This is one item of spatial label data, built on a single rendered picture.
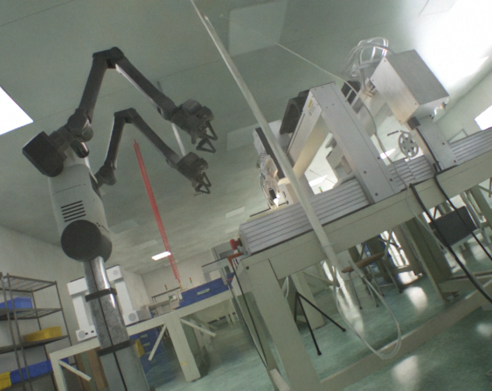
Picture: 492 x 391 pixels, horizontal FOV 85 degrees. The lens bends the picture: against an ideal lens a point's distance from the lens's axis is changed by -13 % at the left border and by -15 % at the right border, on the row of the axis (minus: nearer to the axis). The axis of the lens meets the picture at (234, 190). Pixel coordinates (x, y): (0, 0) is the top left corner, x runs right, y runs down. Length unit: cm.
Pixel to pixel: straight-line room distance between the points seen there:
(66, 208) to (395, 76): 134
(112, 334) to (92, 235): 37
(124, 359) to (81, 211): 58
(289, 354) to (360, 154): 66
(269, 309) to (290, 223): 27
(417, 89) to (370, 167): 36
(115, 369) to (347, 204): 99
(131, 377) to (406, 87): 142
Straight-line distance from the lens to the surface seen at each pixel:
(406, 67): 130
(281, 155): 96
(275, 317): 88
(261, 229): 95
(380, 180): 108
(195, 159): 165
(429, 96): 127
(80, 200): 131
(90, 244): 125
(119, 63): 146
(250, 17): 307
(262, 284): 88
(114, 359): 125
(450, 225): 389
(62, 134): 130
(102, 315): 126
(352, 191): 107
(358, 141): 112
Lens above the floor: 66
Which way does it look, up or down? 18 degrees up
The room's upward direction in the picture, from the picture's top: 23 degrees counter-clockwise
